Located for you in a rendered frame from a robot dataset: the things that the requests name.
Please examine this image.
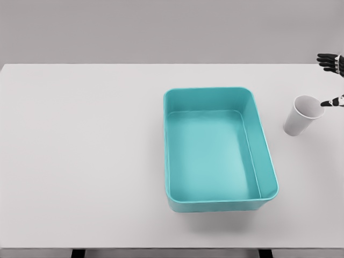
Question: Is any teal rectangular basket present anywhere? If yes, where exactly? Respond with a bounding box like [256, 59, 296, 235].
[163, 86, 280, 213]

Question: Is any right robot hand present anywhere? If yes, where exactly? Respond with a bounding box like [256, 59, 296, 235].
[316, 53, 344, 108]

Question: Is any white paper cup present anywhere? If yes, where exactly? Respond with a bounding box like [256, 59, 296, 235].
[283, 94, 326, 137]

